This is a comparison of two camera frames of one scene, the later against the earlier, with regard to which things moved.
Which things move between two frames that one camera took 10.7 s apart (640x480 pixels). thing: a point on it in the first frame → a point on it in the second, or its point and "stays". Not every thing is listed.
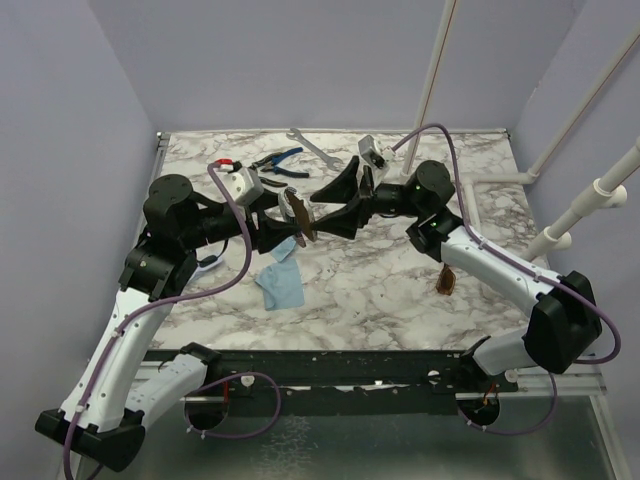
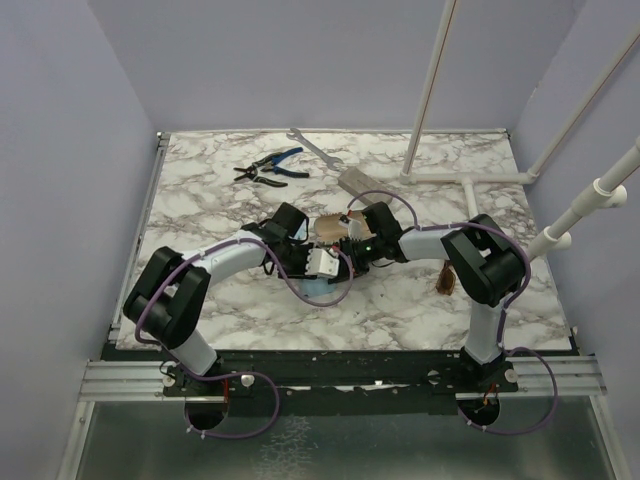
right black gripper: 343,190 → 348,246
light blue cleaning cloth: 281,281 → 311,287
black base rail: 428,382 stays
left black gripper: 270,233 → 300,272
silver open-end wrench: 331,161 stays
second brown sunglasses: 445,282 stays
